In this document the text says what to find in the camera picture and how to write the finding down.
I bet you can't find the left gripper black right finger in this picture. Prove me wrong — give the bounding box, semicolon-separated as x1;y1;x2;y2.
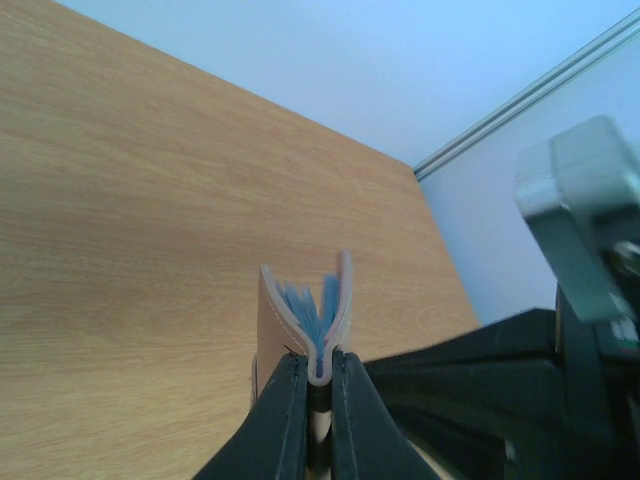
331;350;438;480

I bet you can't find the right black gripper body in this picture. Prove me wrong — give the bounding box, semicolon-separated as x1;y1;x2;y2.
365;295;639;479

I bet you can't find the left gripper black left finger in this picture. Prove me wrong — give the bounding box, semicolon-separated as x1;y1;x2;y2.
195;353;308;480

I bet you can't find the pink leather card holder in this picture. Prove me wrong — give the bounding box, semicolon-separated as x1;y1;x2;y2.
251;251;353;479

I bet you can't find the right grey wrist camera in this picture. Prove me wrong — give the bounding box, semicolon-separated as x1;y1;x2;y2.
515;115;639;323

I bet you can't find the right aluminium corner post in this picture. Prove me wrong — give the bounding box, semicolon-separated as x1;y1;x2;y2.
413;9;639;182

